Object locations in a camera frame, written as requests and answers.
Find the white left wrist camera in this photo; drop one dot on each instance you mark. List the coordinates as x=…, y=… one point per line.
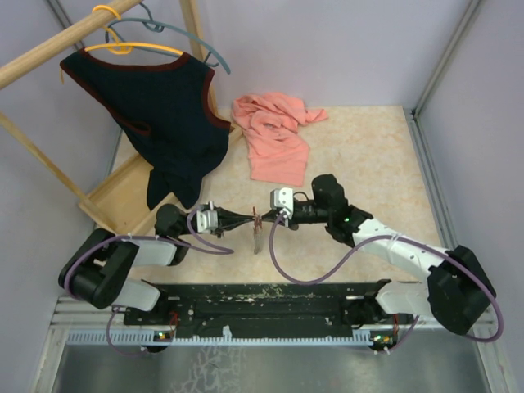
x=207, y=219

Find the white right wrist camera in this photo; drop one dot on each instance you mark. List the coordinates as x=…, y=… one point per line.
x=282, y=200

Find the pink cloth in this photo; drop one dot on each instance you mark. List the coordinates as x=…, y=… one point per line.
x=270, y=125

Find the grey-blue clothes hanger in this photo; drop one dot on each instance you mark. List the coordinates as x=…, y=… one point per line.
x=191, y=30

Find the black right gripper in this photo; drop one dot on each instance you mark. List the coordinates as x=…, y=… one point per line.
x=271, y=216

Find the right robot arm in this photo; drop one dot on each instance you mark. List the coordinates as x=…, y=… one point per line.
x=451, y=285

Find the yellow clothes hanger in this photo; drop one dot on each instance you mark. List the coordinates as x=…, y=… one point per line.
x=118, y=47

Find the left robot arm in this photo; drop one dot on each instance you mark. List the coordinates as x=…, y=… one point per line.
x=98, y=272

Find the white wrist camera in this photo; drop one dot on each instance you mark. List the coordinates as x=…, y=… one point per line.
x=207, y=219
x=282, y=200

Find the dark navy vest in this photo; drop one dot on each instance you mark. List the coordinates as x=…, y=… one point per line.
x=165, y=114

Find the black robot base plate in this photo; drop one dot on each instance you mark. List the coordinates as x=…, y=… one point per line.
x=264, y=310

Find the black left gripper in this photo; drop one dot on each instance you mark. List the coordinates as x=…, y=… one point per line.
x=228, y=220

